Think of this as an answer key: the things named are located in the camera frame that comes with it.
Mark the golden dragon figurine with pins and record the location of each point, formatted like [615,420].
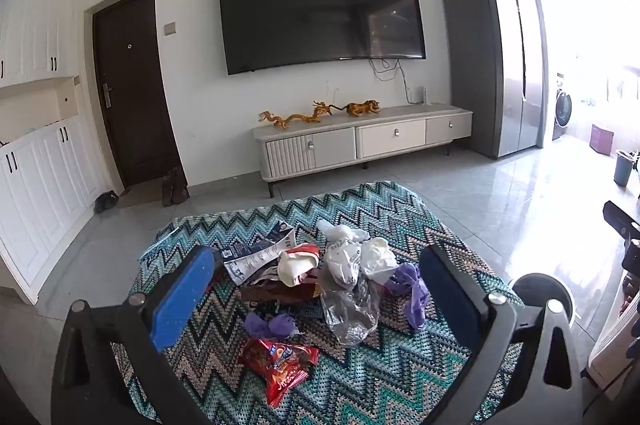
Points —
[290,121]

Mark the beige wall switch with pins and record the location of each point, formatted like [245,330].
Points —
[170,28]

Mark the brown door mat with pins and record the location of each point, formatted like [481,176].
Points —
[140,197]

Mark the grey double-door refrigerator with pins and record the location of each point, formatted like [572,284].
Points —
[480,55]

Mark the grey white television cabinet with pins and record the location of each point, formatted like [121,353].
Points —
[385,137]

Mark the white dark blue packet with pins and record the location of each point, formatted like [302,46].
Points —
[255,255]

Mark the clear plastic bag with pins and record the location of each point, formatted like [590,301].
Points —
[347,315]

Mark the white printed plastic bag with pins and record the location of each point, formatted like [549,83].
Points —
[345,262]

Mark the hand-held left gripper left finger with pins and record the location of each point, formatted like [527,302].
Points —
[182,300]

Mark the golden tiger figurine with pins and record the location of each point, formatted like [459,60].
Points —
[362,107]

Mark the brown foil snack wrapper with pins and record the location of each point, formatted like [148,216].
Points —
[280,291]

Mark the small white router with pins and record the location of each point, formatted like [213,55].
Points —
[425,96]

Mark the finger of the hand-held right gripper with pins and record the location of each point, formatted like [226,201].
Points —
[622,217]

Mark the red snack wrapper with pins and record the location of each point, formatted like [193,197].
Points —
[280,367]

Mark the cream red plastic bag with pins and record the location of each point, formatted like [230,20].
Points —
[295,265]

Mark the white wall cabinet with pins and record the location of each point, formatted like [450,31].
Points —
[30,35]

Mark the purple storage box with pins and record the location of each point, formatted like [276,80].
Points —
[601,140]

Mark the black wall television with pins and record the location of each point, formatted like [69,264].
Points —
[320,10]

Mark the dark brown entrance door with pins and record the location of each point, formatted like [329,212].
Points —
[130,95]

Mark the large purple glove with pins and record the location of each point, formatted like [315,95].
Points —
[410,290]

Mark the dark brown boot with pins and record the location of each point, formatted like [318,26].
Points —
[167,190]
[180,187]

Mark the zigzag knitted table cloth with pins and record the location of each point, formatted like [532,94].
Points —
[360,380]

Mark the purple crumpled wrapper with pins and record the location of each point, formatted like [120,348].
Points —
[272,326]

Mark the white washing machine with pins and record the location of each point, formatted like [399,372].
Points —
[562,107]

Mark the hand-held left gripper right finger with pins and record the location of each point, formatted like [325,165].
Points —
[450,290]

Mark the white crumpled plastic bag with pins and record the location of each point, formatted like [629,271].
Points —
[377,255]

